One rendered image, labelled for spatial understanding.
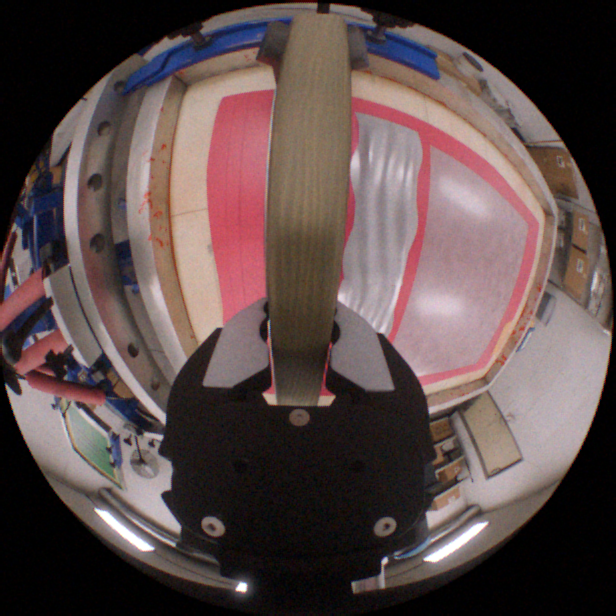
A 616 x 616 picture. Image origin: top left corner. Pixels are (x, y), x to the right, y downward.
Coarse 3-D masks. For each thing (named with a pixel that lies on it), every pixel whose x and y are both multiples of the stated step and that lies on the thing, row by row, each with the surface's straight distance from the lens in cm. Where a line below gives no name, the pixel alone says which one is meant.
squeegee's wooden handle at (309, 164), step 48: (288, 48) 11; (336, 48) 11; (288, 96) 8; (336, 96) 8; (288, 144) 7; (336, 144) 7; (288, 192) 6; (336, 192) 6; (288, 240) 6; (336, 240) 7; (288, 288) 7; (336, 288) 7; (288, 336) 8; (288, 384) 11
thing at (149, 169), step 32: (224, 64) 26; (256, 64) 26; (384, 64) 25; (160, 96) 25; (448, 96) 29; (160, 128) 23; (480, 128) 34; (160, 160) 22; (512, 160) 41; (128, 192) 22; (160, 192) 21; (544, 192) 50; (128, 224) 22; (160, 224) 21; (544, 224) 62; (160, 256) 20; (544, 256) 60; (160, 288) 20; (544, 288) 62; (160, 320) 23; (192, 352) 26; (512, 352) 62; (480, 384) 63
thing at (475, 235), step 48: (240, 96) 23; (240, 144) 19; (432, 144) 24; (240, 192) 18; (432, 192) 22; (480, 192) 29; (240, 240) 18; (432, 240) 22; (480, 240) 29; (528, 240) 48; (480, 288) 33
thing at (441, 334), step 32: (224, 288) 20; (256, 288) 19; (416, 288) 23; (224, 320) 22; (416, 320) 25; (448, 320) 30; (480, 320) 38; (416, 352) 30; (448, 352) 36; (480, 352) 48
